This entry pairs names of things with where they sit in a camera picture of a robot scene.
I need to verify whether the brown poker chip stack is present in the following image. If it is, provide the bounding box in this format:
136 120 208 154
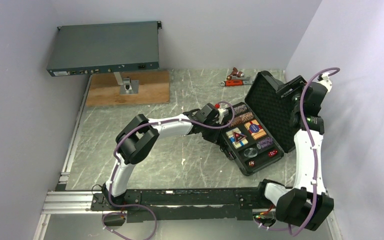
227 117 243 128

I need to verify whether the red black triangle button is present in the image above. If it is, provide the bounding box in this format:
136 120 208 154
232 131 247 143

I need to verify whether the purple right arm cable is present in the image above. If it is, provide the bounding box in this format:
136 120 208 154
286 67 341 237

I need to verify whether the clear round dealer disc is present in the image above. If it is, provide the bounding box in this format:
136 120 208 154
243 147 258 158

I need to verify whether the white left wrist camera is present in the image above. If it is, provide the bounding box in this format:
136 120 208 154
214 103 229 125

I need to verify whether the grey metal bracket stand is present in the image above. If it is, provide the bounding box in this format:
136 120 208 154
113 72 140 95

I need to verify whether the grey rack network switch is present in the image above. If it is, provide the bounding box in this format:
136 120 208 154
46 20 163 77

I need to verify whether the red grey clamp tool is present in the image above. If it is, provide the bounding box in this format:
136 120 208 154
219 77 253 87

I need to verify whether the orange card deck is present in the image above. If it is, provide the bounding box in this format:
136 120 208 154
244 119 267 140

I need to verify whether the purple poker chip stack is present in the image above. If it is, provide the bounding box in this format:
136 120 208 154
256 137 274 150

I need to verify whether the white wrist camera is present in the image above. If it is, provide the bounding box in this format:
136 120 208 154
214 103 229 125
317 72 333 93

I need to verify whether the black poker set case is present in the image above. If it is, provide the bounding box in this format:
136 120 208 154
218 70 297 176

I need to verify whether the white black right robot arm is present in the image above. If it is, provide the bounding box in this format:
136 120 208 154
255 71 334 231

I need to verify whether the blue card deck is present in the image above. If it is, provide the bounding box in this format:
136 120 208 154
225 127 249 149

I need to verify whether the brown wooden board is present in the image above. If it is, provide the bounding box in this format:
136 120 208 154
85 70 170 107

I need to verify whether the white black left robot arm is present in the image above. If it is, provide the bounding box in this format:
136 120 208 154
102 104 235 210

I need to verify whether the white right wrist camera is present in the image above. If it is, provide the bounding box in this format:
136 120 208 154
317 72 333 93

